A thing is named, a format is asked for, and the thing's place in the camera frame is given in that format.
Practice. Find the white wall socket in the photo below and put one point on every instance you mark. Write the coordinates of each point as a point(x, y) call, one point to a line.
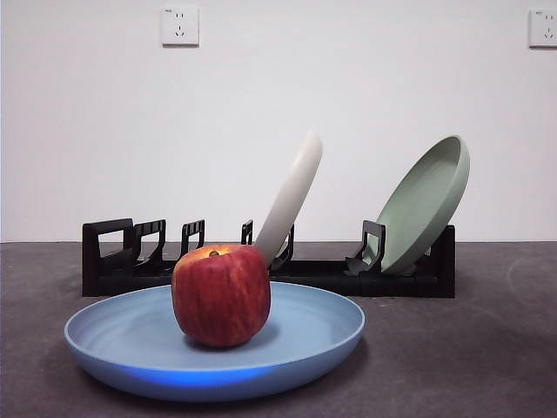
point(543, 28)
point(180, 26)

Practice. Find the white plate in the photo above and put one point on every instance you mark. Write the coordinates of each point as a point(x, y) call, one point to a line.
point(291, 196)

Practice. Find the green plate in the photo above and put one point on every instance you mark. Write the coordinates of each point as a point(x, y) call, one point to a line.
point(422, 209)

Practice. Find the blue plate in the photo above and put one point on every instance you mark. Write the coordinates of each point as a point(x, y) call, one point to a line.
point(304, 326)

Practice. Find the black plate rack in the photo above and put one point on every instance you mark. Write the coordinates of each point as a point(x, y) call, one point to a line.
point(109, 278)

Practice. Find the red apple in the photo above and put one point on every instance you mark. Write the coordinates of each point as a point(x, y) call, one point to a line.
point(219, 296)

